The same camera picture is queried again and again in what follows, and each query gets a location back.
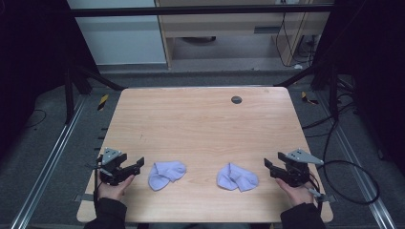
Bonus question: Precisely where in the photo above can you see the black frame leg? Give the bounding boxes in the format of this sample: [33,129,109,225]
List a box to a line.
[62,61,127,126]
[274,60,341,122]

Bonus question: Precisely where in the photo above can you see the person's right hand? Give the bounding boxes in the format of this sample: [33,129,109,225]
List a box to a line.
[275,177,316,208]

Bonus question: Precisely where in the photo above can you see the yellow black hazard tape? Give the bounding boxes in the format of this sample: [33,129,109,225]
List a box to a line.
[96,93,110,112]
[300,91,320,106]

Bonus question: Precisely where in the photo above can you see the black horizontal frame bar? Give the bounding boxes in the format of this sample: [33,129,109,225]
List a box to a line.
[68,4,336,18]

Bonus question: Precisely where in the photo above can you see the light wooden desk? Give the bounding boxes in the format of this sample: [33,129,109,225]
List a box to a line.
[154,0,336,70]

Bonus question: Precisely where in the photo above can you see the light purple sock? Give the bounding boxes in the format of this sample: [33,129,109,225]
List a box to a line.
[216,162,260,193]
[147,160,187,192]

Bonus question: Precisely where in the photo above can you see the thin black floor cable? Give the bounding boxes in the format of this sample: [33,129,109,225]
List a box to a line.
[24,109,48,130]

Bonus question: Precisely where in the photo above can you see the dark curtain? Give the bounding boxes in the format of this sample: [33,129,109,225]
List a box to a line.
[311,0,405,177]
[0,0,100,158]

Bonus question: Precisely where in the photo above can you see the black cables under desk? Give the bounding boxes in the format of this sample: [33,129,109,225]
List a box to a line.
[274,11,318,69]

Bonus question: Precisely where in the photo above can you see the aluminium floor rail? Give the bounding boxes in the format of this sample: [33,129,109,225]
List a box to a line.
[10,94,88,229]
[317,91,397,229]

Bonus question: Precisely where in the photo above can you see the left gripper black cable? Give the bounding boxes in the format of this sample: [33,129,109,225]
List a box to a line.
[85,162,103,218]

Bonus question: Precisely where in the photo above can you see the looped black floor cable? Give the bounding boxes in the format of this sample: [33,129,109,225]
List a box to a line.
[301,100,381,206]

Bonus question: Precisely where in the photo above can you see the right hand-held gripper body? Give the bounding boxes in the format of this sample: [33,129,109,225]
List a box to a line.
[279,148,325,188]

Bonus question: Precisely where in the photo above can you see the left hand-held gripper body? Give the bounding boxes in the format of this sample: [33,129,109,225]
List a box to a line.
[96,147,136,187]

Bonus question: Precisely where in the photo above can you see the right gripper cable with plug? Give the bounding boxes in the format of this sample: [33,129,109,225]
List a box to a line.
[306,171,325,215]

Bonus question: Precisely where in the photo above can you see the grey tape strip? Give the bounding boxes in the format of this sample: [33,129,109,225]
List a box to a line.
[73,193,96,203]
[318,194,337,204]

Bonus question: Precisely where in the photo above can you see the person's left hand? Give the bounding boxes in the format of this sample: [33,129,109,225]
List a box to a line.
[96,174,137,202]

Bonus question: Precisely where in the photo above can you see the white cabinet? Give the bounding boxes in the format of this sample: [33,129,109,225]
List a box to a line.
[66,0,168,67]

